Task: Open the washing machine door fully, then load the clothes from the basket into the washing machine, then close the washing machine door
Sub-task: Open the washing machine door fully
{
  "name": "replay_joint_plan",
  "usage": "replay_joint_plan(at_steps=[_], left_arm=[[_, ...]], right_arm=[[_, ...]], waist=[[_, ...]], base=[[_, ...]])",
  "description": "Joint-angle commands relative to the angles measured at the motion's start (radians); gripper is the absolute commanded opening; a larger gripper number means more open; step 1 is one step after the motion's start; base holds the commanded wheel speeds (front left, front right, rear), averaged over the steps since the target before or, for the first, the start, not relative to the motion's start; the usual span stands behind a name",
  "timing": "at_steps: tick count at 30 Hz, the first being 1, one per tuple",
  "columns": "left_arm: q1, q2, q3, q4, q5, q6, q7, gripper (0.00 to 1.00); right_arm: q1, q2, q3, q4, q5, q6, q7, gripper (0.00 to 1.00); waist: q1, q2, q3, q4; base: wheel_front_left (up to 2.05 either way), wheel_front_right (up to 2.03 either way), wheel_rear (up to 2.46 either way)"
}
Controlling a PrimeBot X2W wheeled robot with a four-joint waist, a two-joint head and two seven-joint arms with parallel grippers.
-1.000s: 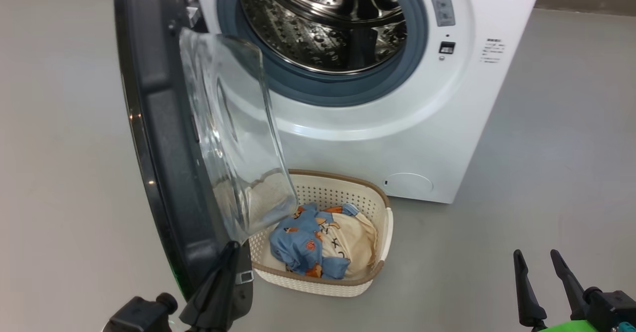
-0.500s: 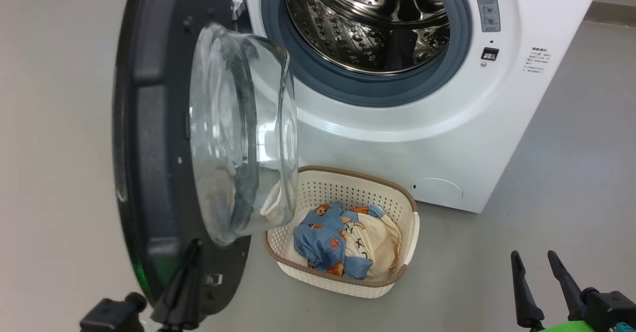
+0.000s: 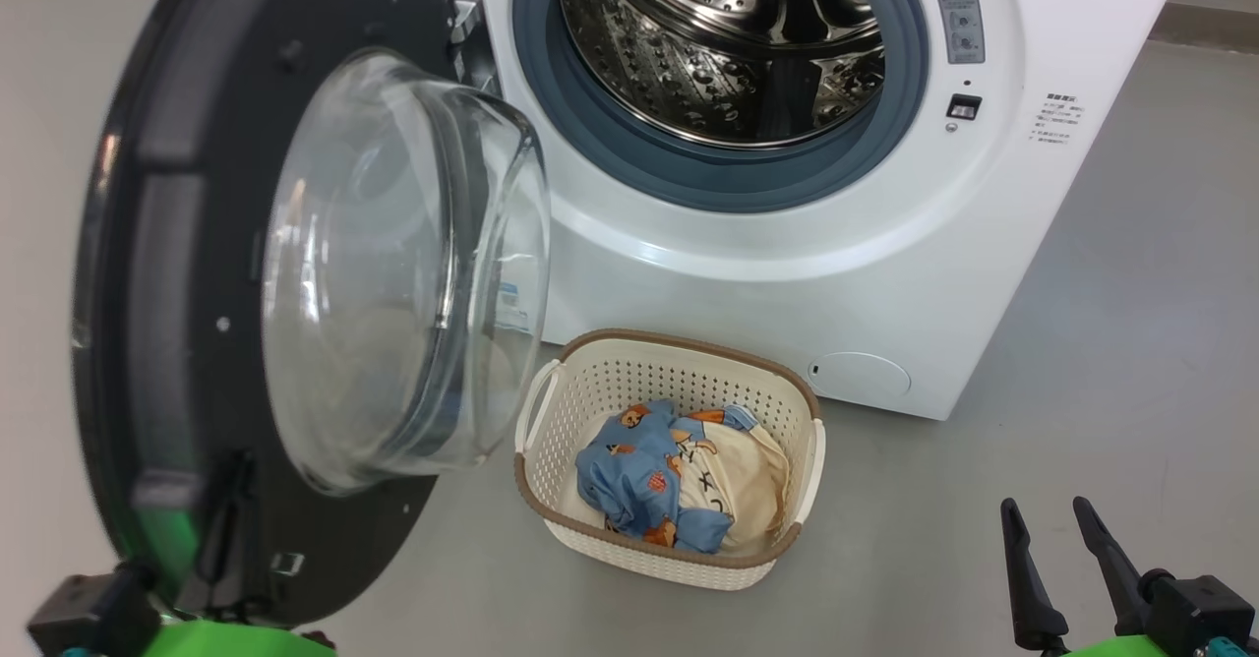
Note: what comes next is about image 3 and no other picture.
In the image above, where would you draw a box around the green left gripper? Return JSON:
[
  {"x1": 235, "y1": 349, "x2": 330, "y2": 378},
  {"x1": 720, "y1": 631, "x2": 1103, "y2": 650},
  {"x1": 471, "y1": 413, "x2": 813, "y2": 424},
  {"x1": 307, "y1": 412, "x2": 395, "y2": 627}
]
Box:
[{"x1": 143, "y1": 452, "x2": 335, "y2": 657}]

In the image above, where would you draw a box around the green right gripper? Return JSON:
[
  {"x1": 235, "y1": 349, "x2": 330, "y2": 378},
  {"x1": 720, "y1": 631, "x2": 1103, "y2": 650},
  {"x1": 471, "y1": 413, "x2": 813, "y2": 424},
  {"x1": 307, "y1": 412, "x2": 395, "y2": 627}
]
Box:
[{"x1": 1000, "y1": 496, "x2": 1196, "y2": 657}]

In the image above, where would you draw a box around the black round washer door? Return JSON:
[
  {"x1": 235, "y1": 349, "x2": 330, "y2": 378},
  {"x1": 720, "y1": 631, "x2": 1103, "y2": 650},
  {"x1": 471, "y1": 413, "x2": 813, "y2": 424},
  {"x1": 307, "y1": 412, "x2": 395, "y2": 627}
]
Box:
[{"x1": 71, "y1": 0, "x2": 552, "y2": 628}]

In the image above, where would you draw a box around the cream and blue printed garment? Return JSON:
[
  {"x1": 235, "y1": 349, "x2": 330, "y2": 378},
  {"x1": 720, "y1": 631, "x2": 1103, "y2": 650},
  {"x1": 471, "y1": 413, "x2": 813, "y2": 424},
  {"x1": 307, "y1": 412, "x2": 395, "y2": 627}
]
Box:
[{"x1": 677, "y1": 411, "x2": 791, "y2": 542}]

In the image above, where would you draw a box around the blue bear-print garment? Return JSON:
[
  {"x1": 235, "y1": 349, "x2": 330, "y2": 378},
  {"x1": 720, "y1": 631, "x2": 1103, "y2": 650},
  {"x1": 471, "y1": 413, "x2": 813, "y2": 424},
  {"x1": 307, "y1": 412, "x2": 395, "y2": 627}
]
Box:
[{"x1": 575, "y1": 399, "x2": 758, "y2": 555}]

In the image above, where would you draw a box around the white front-load washing machine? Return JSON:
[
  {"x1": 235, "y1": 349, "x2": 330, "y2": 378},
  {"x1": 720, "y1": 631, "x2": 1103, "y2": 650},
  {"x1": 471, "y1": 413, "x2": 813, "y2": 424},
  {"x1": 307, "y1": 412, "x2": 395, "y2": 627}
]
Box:
[{"x1": 413, "y1": 0, "x2": 1193, "y2": 422}]

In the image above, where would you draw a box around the grey rubber door gasket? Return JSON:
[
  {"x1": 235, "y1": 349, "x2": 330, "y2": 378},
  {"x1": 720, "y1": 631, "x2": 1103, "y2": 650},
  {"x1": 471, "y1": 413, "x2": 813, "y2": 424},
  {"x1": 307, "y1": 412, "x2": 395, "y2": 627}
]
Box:
[{"x1": 511, "y1": 0, "x2": 930, "y2": 213}]

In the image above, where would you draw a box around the metal door hinge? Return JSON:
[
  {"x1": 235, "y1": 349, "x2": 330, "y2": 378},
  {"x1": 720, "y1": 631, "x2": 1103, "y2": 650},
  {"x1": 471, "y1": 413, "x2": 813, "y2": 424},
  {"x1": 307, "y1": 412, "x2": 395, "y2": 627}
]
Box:
[{"x1": 448, "y1": 0, "x2": 503, "y2": 97}]

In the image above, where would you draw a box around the round white filter cover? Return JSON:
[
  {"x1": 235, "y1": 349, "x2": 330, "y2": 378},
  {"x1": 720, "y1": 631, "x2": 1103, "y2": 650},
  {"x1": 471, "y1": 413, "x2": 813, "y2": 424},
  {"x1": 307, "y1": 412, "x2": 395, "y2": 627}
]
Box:
[{"x1": 809, "y1": 352, "x2": 912, "y2": 400}]

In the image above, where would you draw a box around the blue energy label sticker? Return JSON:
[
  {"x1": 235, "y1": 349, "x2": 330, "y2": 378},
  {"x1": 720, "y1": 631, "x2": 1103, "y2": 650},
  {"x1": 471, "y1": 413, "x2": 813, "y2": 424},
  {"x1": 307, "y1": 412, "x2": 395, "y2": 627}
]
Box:
[{"x1": 497, "y1": 278, "x2": 528, "y2": 333}]

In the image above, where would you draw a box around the cream perforated laundry basket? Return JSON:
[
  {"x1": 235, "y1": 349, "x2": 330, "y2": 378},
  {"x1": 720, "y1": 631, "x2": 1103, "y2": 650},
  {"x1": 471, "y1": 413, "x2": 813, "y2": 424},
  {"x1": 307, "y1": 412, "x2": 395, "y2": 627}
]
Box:
[{"x1": 513, "y1": 328, "x2": 827, "y2": 592}]

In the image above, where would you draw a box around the small black text decal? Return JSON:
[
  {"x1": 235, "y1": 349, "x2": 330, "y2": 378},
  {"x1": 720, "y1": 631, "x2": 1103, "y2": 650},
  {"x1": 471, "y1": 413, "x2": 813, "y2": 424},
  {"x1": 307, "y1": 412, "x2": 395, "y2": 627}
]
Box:
[{"x1": 1028, "y1": 91, "x2": 1083, "y2": 147}]

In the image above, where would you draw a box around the grey warning sticker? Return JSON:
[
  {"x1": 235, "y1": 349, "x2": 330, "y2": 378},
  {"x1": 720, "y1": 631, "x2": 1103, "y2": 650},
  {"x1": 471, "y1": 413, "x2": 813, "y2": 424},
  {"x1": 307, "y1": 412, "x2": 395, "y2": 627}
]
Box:
[{"x1": 930, "y1": 0, "x2": 987, "y2": 65}]

